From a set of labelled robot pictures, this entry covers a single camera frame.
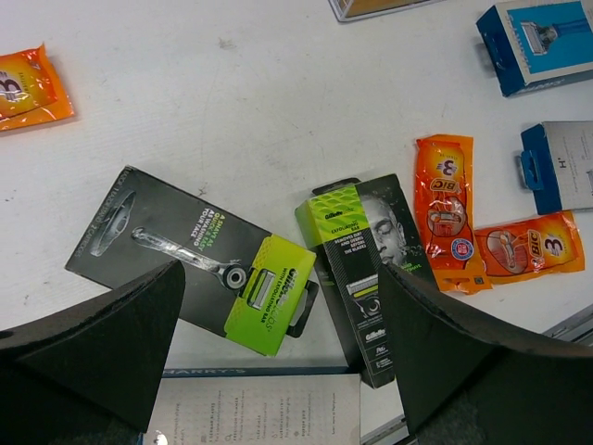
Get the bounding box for blue white razor box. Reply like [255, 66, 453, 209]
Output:
[476, 1, 592, 97]

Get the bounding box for orange razor bag far left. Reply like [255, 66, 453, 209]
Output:
[1, 44, 75, 132]

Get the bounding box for orange razor bag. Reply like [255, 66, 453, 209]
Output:
[414, 134, 492, 295]
[1, 44, 75, 132]
[474, 210, 586, 285]

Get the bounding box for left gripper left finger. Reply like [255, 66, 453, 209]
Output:
[1, 261, 185, 444]

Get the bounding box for black green razor pack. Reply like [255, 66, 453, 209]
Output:
[66, 166, 319, 357]

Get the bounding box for orange razor bag upper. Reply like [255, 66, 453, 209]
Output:
[414, 134, 492, 295]

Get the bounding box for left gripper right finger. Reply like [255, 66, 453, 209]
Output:
[379, 266, 592, 444]

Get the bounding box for small black green razor box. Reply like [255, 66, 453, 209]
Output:
[295, 173, 435, 388]

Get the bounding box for orange razor bag lower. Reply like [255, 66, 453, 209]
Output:
[474, 210, 586, 285]

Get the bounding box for grey box blue razor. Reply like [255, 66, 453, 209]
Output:
[138, 367, 361, 444]
[520, 121, 592, 215]

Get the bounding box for white wire wooden shelf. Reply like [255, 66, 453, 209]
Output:
[329, 0, 439, 23]

